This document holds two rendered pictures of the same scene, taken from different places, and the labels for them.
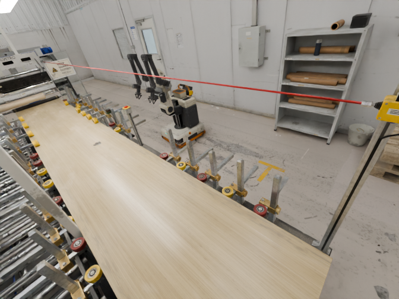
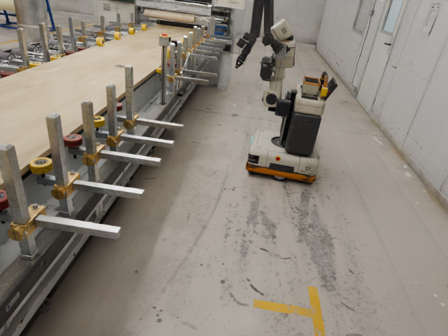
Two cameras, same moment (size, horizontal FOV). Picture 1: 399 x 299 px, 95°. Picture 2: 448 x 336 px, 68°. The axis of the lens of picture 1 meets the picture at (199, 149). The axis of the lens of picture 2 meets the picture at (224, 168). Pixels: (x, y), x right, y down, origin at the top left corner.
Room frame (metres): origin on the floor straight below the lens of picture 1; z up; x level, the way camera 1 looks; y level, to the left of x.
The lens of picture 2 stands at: (0.55, -1.45, 1.61)
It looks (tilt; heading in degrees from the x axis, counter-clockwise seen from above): 29 degrees down; 44
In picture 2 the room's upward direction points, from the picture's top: 7 degrees clockwise
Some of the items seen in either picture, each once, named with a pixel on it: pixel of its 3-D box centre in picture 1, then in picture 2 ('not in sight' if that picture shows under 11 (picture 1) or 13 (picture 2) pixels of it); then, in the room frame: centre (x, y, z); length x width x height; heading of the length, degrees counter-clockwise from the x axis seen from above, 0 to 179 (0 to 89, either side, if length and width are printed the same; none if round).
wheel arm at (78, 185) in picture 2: (243, 182); (91, 187); (0.99, -0.29, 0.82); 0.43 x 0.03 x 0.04; 131
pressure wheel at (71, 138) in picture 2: (202, 180); (73, 147); (1.05, 0.02, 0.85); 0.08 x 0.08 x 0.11
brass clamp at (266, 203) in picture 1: (269, 206); (27, 222); (0.73, -0.40, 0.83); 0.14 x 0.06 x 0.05; 41
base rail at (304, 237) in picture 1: (125, 137); (176, 91); (2.36, 1.02, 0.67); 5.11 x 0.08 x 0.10; 41
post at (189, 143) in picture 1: (193, 162); (113, 129); (1.28, 0.08, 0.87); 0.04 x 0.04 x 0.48; 41
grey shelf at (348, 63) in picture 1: (313, 88); not in sight; (2.66, -1.90, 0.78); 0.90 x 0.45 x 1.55; 41
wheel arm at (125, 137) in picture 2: (198, 160); (133, 139); (1.37, 0.03, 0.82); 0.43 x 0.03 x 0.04; 131
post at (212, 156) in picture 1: (214, 174); (91, 151); (1.09, -0.09, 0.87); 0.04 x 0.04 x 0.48; 41
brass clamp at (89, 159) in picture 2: (212, 175); (94, 155); (1.11, -0.07, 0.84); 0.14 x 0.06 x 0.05; 41
